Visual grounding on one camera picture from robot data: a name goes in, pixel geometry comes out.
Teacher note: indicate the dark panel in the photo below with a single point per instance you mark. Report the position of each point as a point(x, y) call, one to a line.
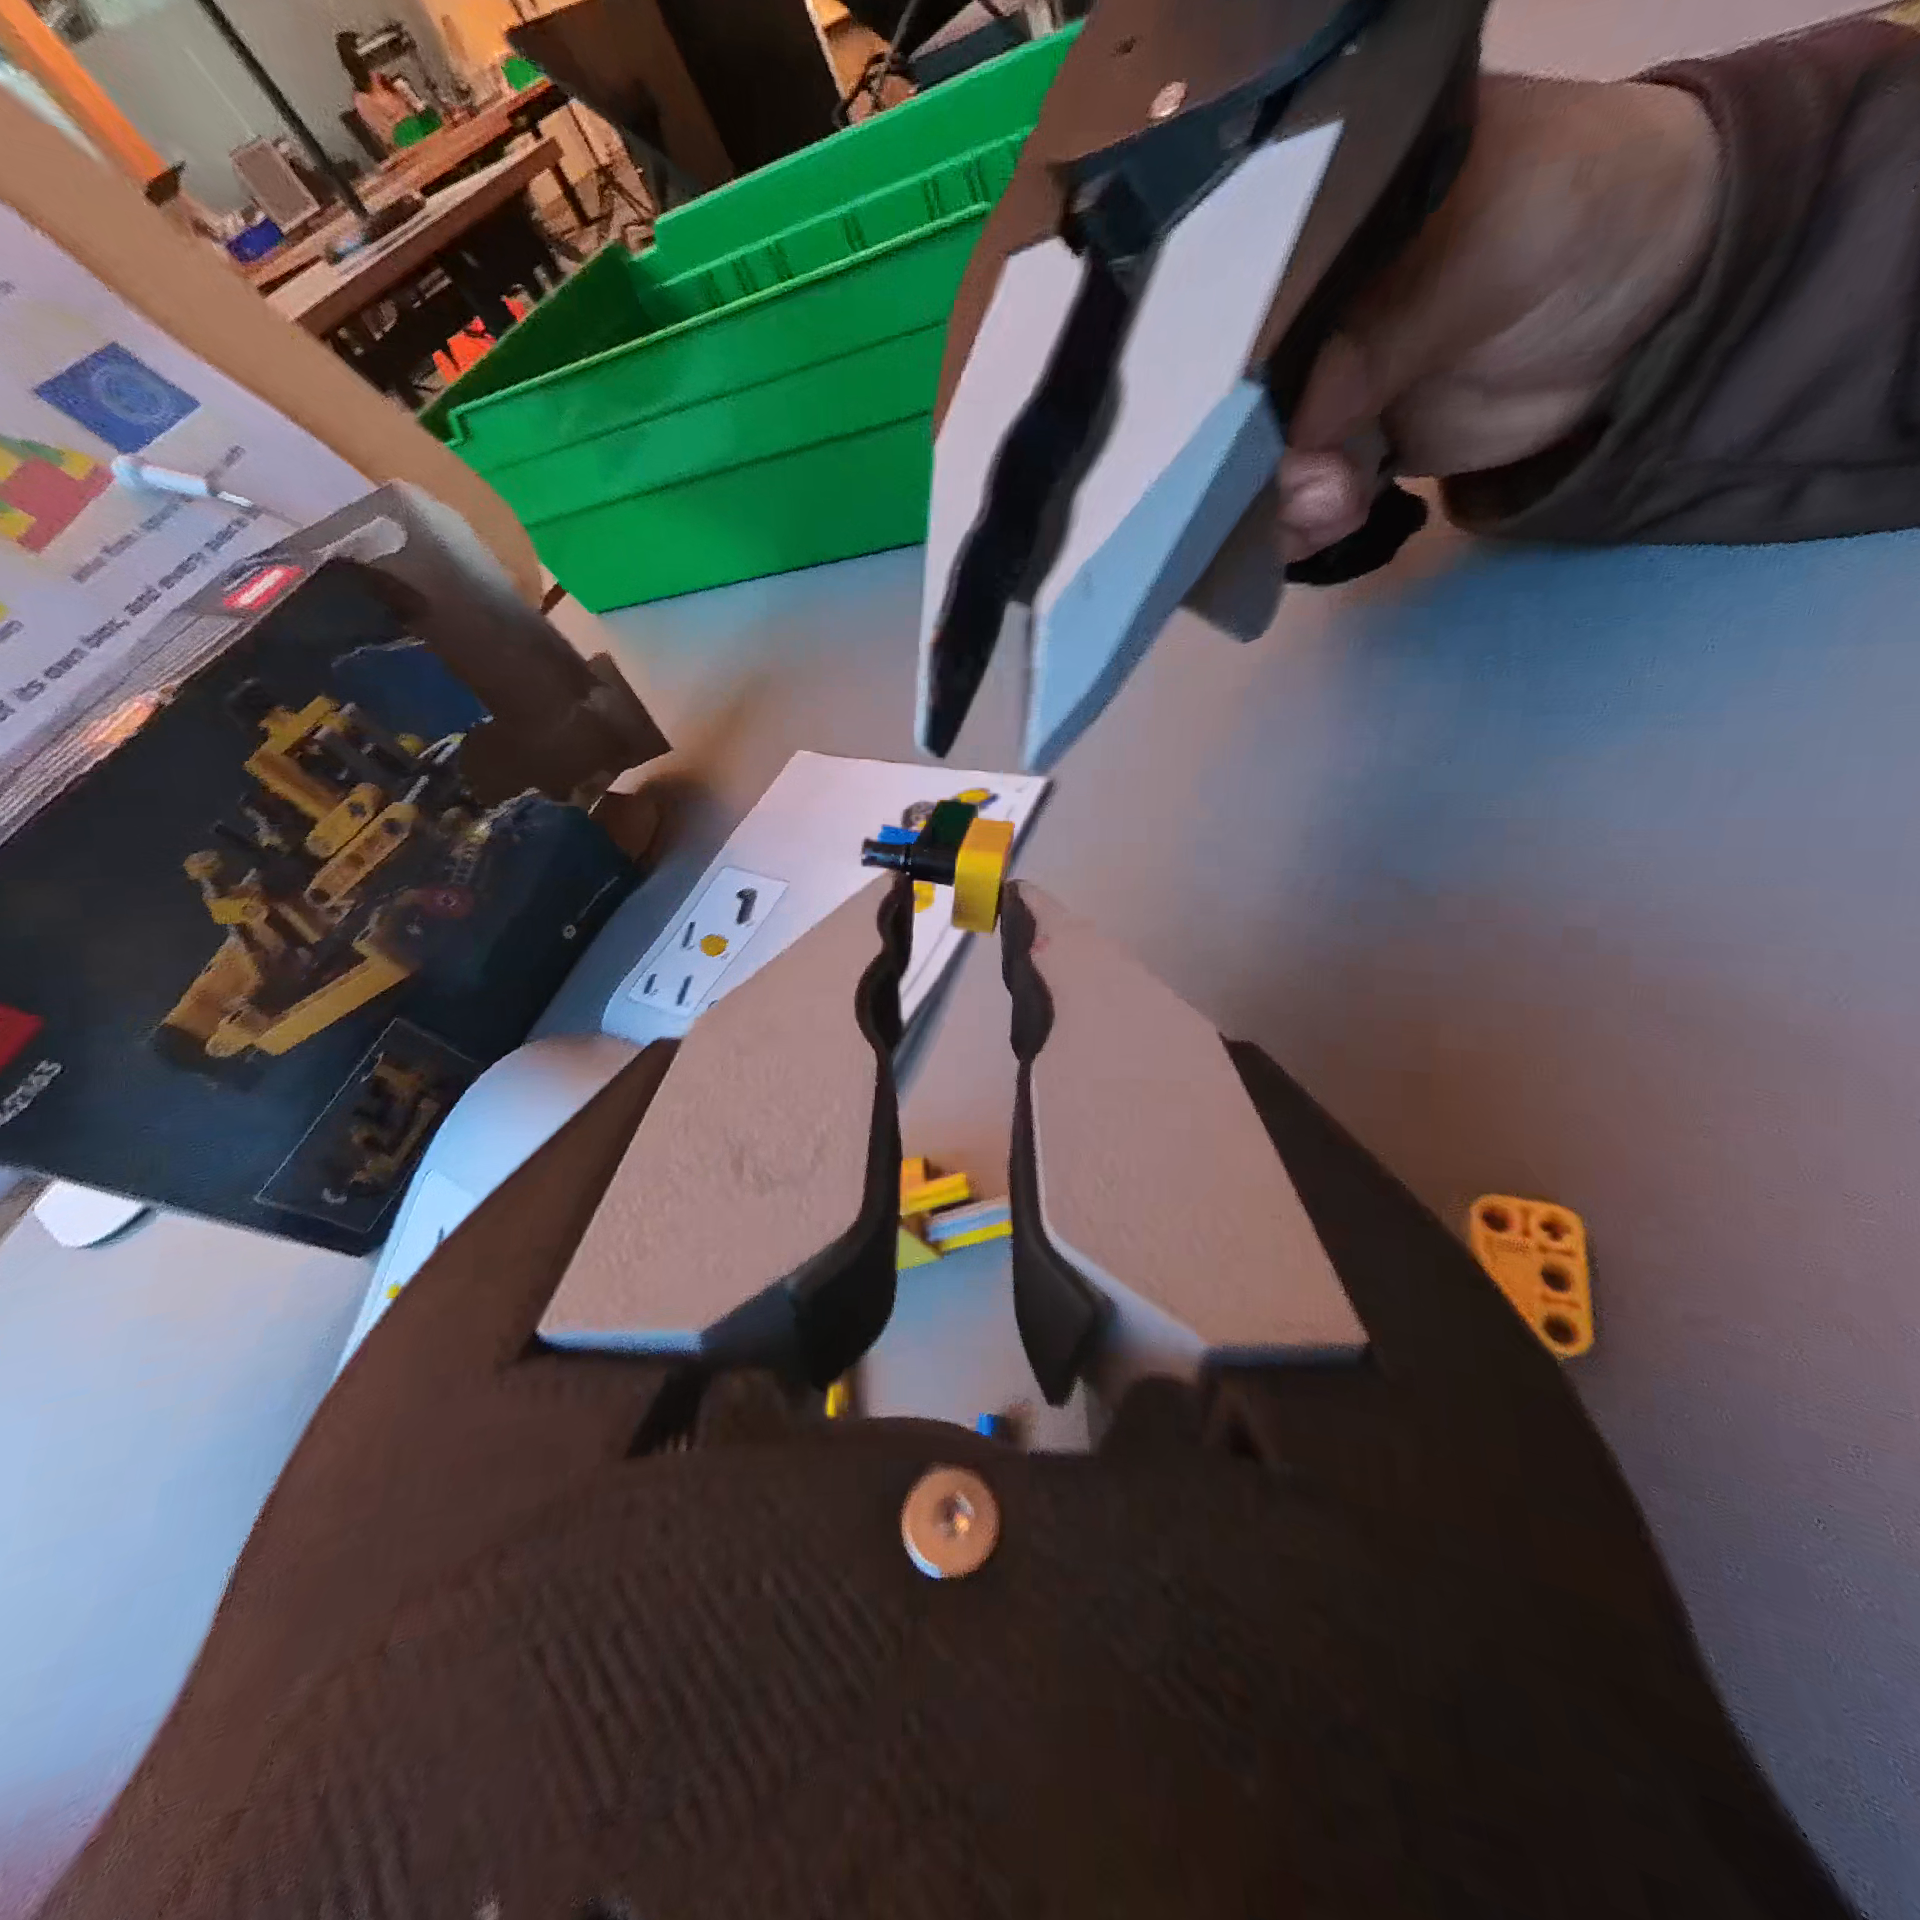
point(661, 76)

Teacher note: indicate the wooden workbench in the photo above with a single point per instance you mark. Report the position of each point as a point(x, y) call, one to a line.
point(435, 228)

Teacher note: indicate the lego instruction booklet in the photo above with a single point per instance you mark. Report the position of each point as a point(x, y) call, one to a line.
point(810, 811)

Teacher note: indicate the brown cardboard panel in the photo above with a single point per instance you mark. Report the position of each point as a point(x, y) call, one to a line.
point(226, 301)

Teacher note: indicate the dark lego set box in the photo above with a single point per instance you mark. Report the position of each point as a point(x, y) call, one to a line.
point(300, 899)

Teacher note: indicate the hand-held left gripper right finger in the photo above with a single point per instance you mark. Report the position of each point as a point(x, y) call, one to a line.
point(1153, 1185)

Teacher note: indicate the yellow lego vehicle assembly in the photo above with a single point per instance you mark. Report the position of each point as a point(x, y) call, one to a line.
point(938, 1193)

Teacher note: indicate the person's right hand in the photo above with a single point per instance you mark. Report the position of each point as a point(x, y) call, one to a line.
point(1546, 269)

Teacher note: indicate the small yellow black lego assembly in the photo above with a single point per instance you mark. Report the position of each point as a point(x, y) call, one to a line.
point(982, 877)

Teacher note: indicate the stacked green plastic bins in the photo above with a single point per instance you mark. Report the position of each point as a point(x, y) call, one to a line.
point(720, 435)

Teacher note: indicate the white pen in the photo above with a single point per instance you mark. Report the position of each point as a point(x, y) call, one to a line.
point(181, 481)

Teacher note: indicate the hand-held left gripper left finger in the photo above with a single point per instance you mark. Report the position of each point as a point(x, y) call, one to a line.
point(720, 1185)

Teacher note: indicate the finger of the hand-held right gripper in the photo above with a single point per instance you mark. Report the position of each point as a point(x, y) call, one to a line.
point(982, 453)
point(1185, 406)

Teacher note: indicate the person's right forearm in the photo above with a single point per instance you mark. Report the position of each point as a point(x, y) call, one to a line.
point(1800, 301)

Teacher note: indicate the printed paper sheet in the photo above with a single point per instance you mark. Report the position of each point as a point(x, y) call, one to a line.
point(89, 600)

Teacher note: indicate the yellow holed lego beam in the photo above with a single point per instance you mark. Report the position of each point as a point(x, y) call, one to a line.
point(1524, 1251)

